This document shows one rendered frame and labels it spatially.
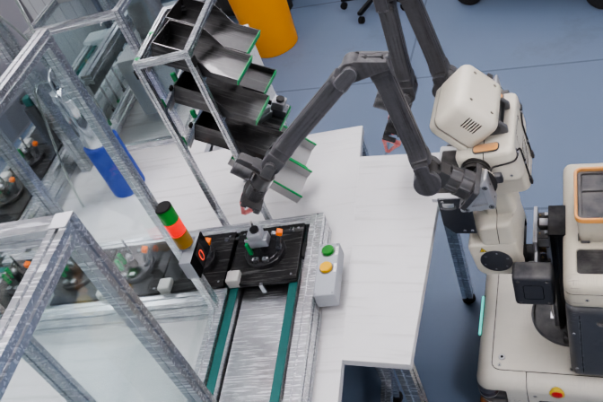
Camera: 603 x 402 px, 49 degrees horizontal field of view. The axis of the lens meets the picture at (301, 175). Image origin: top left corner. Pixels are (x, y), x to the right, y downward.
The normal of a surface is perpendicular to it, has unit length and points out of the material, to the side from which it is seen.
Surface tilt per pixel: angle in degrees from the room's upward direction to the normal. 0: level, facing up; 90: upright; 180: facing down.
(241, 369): 0
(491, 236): 90
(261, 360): 0
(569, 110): 0
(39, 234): 90
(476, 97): 48
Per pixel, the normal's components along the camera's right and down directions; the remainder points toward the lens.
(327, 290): -0.30, -0.72
